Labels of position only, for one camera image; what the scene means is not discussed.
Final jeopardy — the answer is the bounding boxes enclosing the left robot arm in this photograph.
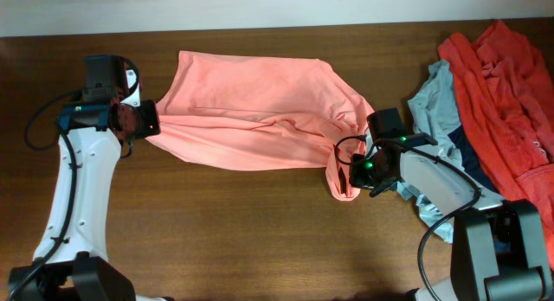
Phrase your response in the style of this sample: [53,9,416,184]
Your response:
[8,54,160,301]

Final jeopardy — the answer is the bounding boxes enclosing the grey shirt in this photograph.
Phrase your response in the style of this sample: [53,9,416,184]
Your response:
[396,60,465,243]

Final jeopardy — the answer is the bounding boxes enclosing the navy blue garment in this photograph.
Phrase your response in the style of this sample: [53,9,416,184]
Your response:
[448,125,512,254]

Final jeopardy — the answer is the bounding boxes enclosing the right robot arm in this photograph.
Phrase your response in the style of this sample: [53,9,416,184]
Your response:
[350,108,553,301]

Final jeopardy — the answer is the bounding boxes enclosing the salmon pink shirt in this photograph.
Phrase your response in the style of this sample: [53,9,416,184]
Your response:
[148,51,373,202]

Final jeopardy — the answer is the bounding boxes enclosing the red shirt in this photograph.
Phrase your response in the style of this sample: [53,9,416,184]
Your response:
[438,21,553,253]

